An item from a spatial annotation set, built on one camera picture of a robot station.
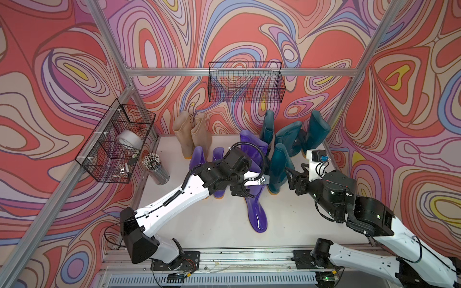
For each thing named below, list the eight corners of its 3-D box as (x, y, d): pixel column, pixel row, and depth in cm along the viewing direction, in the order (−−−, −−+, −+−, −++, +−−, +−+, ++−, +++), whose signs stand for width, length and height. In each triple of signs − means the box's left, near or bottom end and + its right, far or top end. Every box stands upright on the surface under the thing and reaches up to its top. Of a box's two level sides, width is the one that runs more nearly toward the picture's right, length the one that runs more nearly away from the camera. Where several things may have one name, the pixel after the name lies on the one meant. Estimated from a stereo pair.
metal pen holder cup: (153, 185, 98) (139, 165, 84) (157, 173, 103) (144, 153, 89) (167, 185, 98) (156, 165, 84) (170, 173, 103) (160, 153, 89)
